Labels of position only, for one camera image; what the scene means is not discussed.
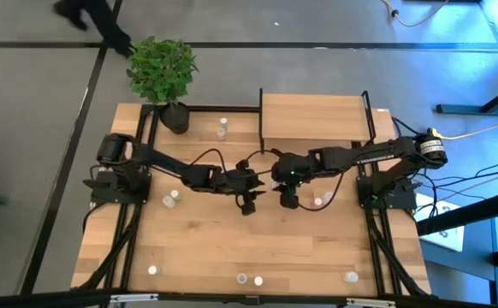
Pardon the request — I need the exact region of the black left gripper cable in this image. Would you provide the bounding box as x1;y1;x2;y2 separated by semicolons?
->
188;147;282;172

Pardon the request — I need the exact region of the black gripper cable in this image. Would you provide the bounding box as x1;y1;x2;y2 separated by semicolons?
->
188;147;282;172
296;169;347;213

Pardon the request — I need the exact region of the silver bracket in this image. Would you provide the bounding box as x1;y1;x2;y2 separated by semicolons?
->
109;293;159;305
345;297;397;308

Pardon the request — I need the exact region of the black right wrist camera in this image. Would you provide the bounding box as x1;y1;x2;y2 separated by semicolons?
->
279;187;301;210

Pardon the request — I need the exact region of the green plant in black pot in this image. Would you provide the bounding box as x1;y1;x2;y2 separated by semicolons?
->
125;35;200;135

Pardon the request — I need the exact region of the beige extension cable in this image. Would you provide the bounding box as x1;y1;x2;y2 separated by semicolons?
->
440;121;498;141

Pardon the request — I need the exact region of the wooden shelf black frame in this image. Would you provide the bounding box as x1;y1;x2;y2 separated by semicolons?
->
258;87;378;156

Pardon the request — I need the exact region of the beige floor cable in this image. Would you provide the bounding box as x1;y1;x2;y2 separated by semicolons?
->
380;0;450;28

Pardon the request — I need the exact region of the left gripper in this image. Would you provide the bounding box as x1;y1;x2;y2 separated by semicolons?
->
226;169;269;202

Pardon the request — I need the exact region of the white printed sheet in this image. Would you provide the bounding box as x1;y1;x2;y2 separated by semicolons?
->
414;194;465;252

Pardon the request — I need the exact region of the black crossbar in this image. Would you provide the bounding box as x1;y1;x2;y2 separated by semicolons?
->
0;287;498;308

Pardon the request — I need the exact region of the black aluminium table frame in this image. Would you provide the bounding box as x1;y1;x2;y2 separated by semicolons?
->
71;102;432;299

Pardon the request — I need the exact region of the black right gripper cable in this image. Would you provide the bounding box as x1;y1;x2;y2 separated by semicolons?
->
296;169;347;213

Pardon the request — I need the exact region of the person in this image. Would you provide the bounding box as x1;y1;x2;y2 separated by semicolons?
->
52;0;133;59

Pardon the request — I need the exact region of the black desk frame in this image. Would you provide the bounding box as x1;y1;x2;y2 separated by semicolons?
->
436;0;498;117

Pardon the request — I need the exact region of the black side table frame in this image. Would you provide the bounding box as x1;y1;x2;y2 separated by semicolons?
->
415;187;498;308

